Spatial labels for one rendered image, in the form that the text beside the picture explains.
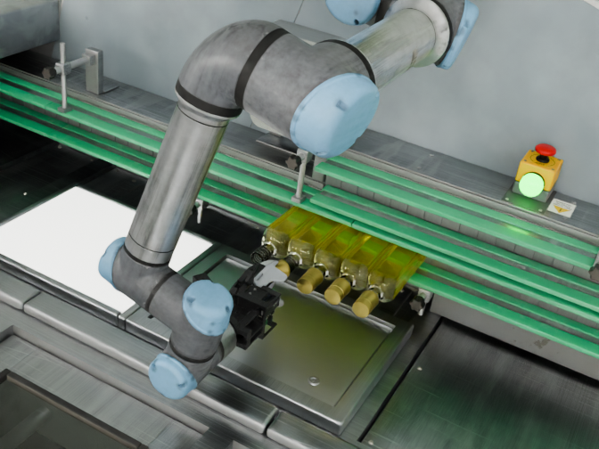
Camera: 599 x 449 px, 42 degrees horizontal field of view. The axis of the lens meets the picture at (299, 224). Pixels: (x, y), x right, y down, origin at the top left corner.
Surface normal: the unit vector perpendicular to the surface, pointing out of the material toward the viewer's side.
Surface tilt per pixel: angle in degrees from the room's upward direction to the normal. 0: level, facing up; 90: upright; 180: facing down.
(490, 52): 0
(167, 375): 0
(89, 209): 90
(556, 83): 0
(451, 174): 90
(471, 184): 90
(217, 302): 90
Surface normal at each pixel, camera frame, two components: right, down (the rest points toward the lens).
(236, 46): -0.34, -0.24
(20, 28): 0.87, 0.34
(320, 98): -0.15, -0.10
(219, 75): -0.54, 0.41
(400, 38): 0.66, -0.37
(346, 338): 0.12, -0.85
